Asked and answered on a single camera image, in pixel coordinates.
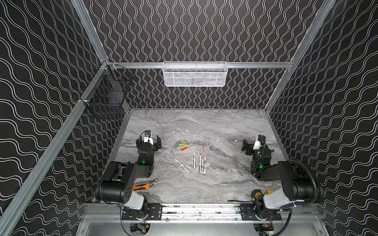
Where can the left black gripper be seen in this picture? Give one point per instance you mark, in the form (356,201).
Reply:
(157,141)

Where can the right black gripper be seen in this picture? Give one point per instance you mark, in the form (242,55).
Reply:
(246,146)

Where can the pink pen red tip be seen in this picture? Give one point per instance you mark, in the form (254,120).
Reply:
(202,163)

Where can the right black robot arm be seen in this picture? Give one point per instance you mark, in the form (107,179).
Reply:
(299,185)

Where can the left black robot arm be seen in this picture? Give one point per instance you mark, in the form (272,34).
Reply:
(116,184)

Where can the white pen yellow end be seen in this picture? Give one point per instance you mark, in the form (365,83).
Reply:
(182,166)

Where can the white pen magenta end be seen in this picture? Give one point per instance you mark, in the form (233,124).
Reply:
(204,165)

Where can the silver wrench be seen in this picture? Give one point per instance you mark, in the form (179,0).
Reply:
(146,182)

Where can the yellow black tape measure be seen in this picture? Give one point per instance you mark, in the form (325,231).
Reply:
(257,195)

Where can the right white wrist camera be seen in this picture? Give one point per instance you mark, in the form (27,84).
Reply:
(260,142)

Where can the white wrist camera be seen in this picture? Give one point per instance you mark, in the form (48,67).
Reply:
(260,142)
(146,137)

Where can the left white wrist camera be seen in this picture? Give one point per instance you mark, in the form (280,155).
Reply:
(146,137)

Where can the orange handled pliers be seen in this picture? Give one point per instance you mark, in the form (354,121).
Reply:
(143,187)

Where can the black wire mesh basket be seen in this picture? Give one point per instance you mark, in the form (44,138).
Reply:
(106,101)

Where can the white wire mesh basket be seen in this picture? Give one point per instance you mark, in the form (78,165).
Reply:
(194,74)

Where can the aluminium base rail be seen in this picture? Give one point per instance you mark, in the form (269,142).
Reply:
(181,213)

